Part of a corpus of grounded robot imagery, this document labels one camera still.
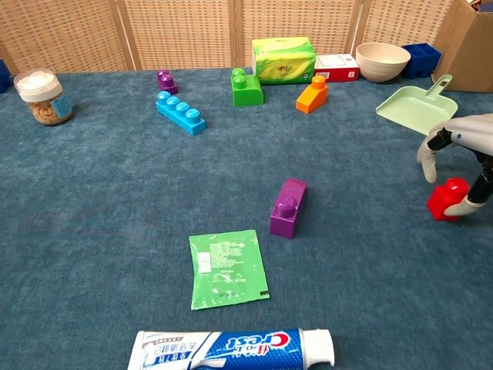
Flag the green sachet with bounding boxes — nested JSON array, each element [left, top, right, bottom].
[[188, 229, 271, 311]]

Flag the beige bowl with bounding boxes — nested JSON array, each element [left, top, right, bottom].
[[354, 42, 411, 83]]

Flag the green tissue pack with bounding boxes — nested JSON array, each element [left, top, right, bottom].
[[251, 36, 317, 86]]

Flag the red and white box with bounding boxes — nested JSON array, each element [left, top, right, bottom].
[[314, 53, 361, 83]]

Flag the blue compartment box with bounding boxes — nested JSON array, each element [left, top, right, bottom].
[[0, 59, 12, 95]]

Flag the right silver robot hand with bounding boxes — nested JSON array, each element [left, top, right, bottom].
[[417, 113, 493, 217]]

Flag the blue white toothpaste tube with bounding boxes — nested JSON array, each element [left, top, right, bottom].
[[127, 328, 336, 370]]

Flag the green two-stud block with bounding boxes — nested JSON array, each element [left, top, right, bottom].
[[230, 67, 266, 108]]

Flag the light blue four-stud block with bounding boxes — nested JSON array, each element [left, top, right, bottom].
[[155, 90, 208, 136]]

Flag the dark blue lego block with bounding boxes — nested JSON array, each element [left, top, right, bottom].
[[401, 42, 442, 79]]

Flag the blue carpet table cover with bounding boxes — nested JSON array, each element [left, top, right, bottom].
[[0, 68, 493, 370]]

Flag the orange sloped one-stud block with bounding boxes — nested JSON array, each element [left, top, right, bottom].
[[295, 75, 329, 115]]

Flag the purple sloped one-stud block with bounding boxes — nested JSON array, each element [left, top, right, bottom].
[[269, 177, 308, 241]]

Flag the clear jar white lid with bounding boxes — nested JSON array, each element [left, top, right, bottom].
[[13, 68, 74, 126]]

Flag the light green dustpan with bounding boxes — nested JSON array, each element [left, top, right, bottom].
[[375, 74, 459, 136]]

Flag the small purple two-stud block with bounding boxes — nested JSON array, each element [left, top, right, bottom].
[[156, 69, 179, 96]]

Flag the red small block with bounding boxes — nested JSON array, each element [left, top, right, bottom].
[[426, 177, 471, 222]]

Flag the wicker folding screen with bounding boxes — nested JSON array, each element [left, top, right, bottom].
[[0, 0, 463, 76]]

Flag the cardboard box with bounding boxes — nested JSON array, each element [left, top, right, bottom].
[[433, 0, 493, 93]]

